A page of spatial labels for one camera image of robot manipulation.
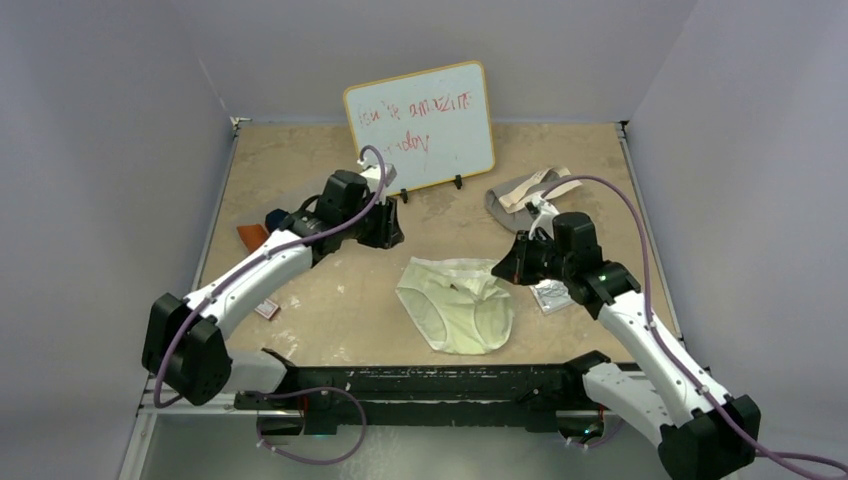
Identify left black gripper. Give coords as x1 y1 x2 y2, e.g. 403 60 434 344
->
341 193 402 250

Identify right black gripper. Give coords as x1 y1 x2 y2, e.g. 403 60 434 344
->
492 231 573 287

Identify pale yellow underwear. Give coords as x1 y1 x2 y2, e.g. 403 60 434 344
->
395 257 514 356

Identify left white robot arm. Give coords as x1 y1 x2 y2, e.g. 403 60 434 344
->
142 165 404 409

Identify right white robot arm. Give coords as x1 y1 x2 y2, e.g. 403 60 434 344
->
491 212 761 479

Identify grey underwear with beige band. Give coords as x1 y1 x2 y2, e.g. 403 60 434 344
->
483 167 582 233

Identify navy rolled underwear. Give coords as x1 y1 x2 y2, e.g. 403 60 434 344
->
264 208 289 233

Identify orange rolled underwear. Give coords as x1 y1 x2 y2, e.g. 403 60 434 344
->
236 224 269 254

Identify clear plastic packaging bag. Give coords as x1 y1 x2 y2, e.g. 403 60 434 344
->
530 280 574 315

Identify small red white tag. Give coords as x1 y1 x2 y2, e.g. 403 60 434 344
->
254 299 280 320

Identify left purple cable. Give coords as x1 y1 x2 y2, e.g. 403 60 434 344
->
152 145 388 466

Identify purple cable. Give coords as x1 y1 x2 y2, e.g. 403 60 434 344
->
539 174 848 480
152 145 388 466

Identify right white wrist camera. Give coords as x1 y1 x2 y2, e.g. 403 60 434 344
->
526 197 560 239

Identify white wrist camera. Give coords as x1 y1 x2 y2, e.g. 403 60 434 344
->
359 164 397 194
526 197 560 239

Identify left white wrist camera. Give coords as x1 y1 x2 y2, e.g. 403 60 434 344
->
359 164 397 194

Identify whiteboard with yellow frame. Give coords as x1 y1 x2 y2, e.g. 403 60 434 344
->
343 61 495 195

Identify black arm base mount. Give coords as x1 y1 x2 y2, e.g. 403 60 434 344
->
235 350 611 435

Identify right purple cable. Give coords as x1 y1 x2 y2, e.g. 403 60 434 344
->
539 174 848 480

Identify aluminium frame rail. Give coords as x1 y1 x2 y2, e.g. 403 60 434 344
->
117 390 306 480

